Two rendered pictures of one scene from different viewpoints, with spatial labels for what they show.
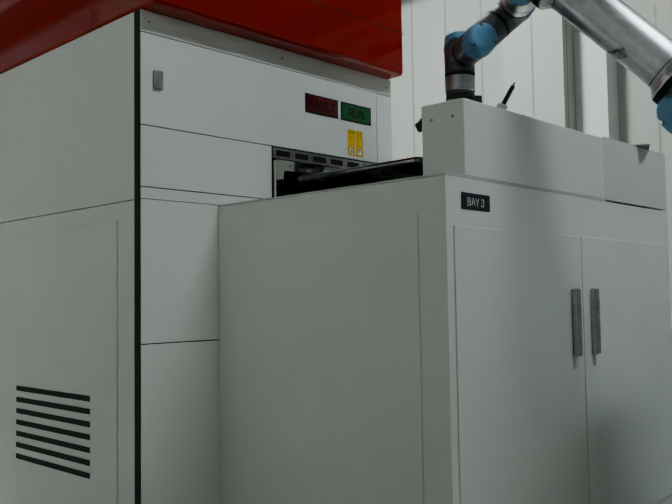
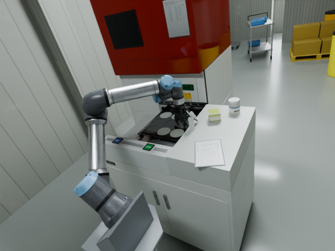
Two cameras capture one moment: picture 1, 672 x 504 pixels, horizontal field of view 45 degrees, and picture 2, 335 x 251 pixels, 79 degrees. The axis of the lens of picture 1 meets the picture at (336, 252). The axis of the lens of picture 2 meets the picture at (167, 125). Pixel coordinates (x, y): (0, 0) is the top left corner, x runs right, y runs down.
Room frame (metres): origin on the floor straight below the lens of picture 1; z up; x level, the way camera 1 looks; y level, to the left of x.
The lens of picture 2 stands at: (1.75, -1.49, 1.67)
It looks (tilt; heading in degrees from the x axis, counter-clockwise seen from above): 31 degrees down; 83
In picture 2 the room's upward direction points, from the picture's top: 13 degrees counter-clockwise
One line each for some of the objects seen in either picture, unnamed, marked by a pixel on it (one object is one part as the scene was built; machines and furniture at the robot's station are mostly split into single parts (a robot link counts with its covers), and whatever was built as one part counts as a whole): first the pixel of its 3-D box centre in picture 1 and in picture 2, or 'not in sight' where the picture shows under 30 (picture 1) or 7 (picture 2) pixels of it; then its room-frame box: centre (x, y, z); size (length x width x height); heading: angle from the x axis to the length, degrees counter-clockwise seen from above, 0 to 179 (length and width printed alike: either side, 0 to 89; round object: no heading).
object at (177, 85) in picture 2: (459, 55); (175, 89); (1.99, -0.32, 1.21); 0.09 x 0.08 x 0.11; 12
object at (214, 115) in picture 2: not in sight; (214, 115); (2.19, -0.41, 1.00); 0.07 x 0.07 x 0.07; 73
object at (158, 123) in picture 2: (404, 177); (171, 123); (1.93, -0.17, 0.90); 0.34 x 0.34 x 0.01; 46
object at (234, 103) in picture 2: not in sight; (234, 106); (2.34, -0.39, 1.01); 0.07 x 0.07 x 0.10
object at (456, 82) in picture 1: (459, 87); (179, 100); (2.00, -0.32, 1.13); 0.08 x 0.08 x 0.05
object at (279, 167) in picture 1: (337, 187); (181, 110); (2.07, -0.01, 0.89); 0.44 x 0.02 x 0.10; 136
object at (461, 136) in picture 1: (522, 157); (135, 152); (1.64, -0.39, 0.89); 0.55 x 0.09 x 0.14; 136
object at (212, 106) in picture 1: (282, 130); (161, 95); (1.95, 0.13, 1.02); 0.81 x 0.03 x 0.40; 136
